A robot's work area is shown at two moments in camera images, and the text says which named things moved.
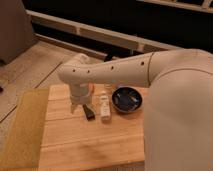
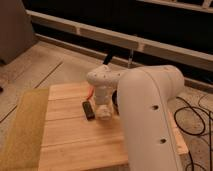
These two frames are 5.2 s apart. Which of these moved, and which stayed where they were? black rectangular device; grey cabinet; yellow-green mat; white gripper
Moved: white gripper
Stayed: grey cabinet; black rectangular device; yellow-green mat
